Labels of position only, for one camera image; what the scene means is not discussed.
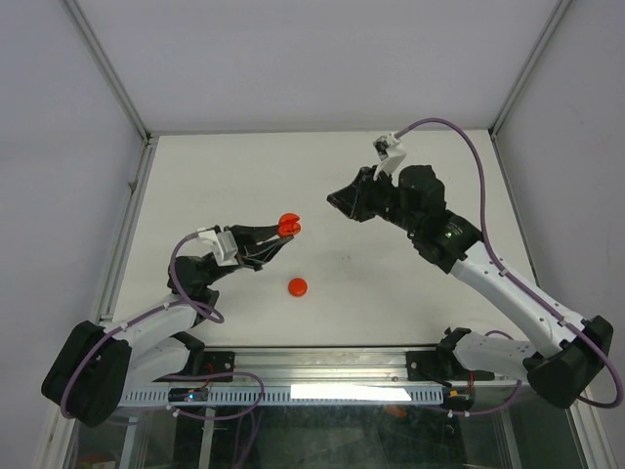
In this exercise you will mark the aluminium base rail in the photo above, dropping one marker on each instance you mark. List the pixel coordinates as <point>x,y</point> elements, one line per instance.
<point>322,364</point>

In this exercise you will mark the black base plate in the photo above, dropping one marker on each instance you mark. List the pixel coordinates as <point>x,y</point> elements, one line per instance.
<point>434,365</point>
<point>218,362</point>

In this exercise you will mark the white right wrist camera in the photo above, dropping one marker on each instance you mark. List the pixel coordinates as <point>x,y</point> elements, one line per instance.
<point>391,154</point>

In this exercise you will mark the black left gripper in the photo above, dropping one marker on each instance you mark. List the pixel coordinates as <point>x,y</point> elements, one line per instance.
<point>255,244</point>

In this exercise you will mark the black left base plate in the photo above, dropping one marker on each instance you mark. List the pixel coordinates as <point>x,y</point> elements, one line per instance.
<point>218,362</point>

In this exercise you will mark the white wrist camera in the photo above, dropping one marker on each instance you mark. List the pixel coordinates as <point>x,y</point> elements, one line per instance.
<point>222,245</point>
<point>391,154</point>

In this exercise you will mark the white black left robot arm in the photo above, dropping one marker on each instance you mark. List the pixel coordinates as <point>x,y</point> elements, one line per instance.
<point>70,383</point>

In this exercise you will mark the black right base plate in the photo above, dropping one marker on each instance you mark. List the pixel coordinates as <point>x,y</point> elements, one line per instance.
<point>434,365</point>

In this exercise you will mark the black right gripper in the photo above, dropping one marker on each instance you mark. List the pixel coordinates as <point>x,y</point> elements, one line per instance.
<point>354,199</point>

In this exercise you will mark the grey slotted cable tray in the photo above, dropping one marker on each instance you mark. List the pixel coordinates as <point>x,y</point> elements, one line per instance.
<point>297,394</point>

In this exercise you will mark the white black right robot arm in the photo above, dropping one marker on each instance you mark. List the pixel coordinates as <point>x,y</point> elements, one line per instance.
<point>561,353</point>

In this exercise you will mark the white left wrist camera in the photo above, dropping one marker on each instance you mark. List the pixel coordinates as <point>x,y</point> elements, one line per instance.
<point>222,245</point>

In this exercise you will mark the aluminium frame post left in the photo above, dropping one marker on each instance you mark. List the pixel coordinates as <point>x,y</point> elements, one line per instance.
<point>95,48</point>

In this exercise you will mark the aluminium frame post right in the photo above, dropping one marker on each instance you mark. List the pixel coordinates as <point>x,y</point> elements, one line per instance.
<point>529,65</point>

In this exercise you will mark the aluminium frame post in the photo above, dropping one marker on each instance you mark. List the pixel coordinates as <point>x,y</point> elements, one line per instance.
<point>95,48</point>
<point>529,65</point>

